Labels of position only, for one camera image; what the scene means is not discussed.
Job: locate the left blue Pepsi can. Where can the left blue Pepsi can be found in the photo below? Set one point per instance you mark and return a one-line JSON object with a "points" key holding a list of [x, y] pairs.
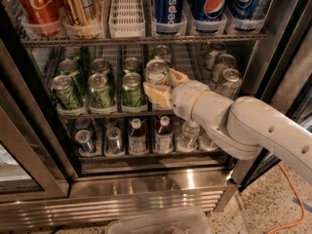
{"points": [[168, 15]]}

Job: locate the silver-blue can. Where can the silver-blue can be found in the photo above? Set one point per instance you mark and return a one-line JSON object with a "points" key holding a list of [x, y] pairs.
{"points": [[84, 124], [85, 141]]}

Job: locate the white can column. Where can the white can column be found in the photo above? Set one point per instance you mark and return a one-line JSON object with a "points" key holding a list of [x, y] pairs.
{"points": [[224, 61], [229, 83], [210, 51]]}

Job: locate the red Coca-Cola can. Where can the red Coca-Cola can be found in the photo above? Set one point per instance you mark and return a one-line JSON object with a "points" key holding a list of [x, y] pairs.
{"points": [[42, 13]]}

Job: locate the white can back right column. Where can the white can back right column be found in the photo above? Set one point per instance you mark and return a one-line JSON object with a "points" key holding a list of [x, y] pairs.
{"points": [[210, 51]]}

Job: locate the empty white middle-shelf tray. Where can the empty white middle-shelf tray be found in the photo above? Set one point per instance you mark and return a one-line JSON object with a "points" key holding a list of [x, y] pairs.
{"points": [[186, 59]]}

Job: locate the middle blue Pepsi can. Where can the middle blue Pepsi can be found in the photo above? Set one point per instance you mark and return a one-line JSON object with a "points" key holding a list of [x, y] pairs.
{"points": [[206, 12]]}

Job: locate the clear plastic bin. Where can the clear plastic bin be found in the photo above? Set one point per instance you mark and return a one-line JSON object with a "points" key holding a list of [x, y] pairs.
{"points": [[171, 221]]}

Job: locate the white 7up can back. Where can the white 7up can back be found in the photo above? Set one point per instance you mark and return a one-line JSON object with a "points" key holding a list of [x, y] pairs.
{"points": [[162, 52]]}

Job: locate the dark drink bottle right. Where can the dark drink bottle right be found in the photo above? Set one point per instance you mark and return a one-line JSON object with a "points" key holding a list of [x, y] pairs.
{"points": [[163, 139]]}

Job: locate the silver-blue can front left bottom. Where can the silver-blue can front left bottom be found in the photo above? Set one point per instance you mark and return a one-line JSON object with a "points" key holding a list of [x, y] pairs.
{"points": [[85, 141]]}

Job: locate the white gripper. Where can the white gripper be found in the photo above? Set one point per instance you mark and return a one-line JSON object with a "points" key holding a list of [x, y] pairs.
{"points": [[185, 97]]}

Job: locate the green can left back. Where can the green can left back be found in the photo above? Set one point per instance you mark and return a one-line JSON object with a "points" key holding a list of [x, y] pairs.
{"points": [[73, 53]]}

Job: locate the silver-blue can back left bottom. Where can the silver-blue can back left bottom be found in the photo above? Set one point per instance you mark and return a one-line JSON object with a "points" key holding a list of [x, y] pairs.
{"points": [[84, 124]]}

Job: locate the green can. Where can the green can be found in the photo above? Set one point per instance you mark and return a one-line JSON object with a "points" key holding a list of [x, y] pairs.
{"points": [[73, 53], [72, 69], [66, 92]]}

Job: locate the white can front right column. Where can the white can front right column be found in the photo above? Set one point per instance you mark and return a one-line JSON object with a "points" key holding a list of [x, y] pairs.
{"points": [[229, 83]]}

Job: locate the stainless steel fridge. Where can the stainless steel fridge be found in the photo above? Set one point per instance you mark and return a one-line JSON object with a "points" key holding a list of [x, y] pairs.
{"points": [[46, 181]]}

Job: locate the clear water bottle left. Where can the clear water bottle left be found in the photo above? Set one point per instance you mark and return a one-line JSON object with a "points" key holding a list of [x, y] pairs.
{"points": [[187, 139]]}

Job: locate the gold soda can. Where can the gold soda can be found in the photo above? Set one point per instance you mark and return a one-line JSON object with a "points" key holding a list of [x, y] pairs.
{"points": [[83, 16]]}

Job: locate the white 7up can front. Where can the white 7up can front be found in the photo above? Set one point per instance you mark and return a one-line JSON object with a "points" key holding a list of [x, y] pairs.
{"points": [[157, 72]]}

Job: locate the green can column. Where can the green can column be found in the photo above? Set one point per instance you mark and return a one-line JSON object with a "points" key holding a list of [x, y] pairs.
{"points": [[133, 94], [100, 91], [131, 65], [101, 65]]}

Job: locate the dark drink bottle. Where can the dark drink bottle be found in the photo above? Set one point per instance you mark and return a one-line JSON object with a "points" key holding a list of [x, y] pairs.
{"points": [[137, 138], [163, 139]]}

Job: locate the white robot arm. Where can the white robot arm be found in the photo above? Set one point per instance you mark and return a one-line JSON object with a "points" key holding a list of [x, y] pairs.
{"points": [[241, 127]]}

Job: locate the clear water bottle right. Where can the clear water bottle right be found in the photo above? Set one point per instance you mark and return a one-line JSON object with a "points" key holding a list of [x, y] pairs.
{"points": [[205, 143]]}

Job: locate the white can middle right column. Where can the white can middle right column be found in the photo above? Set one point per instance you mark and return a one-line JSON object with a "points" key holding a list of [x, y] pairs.
{"points": [[224, 61]]}

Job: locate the blue pepsi can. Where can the blue pepsi can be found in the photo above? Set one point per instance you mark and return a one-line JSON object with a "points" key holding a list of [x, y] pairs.
{"points": [[206, 12], [168, 15], [249, 15]]}

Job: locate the clear water bottle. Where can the clear water bottle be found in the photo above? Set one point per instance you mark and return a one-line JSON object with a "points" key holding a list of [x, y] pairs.
{"points": [[187, 139], [205, 143]]}

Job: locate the white 7up can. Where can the white 7up can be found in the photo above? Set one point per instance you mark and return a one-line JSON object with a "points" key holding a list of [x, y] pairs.
{"points": [[157, 72], [169, 63], [162, 52]]}

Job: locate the dark drink bottle left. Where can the dark drink bottle left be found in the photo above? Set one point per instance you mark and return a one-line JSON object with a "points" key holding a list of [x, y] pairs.
{"points": [[137, 138]]}

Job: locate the right blue Pepsi can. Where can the right blue Pepsi can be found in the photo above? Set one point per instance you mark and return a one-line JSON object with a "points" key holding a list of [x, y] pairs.
{"points": [[249, 15]]}

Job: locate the green can front left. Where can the green can front left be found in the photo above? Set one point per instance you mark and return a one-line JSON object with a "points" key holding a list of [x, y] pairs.
{"points": [[66, 92]]}

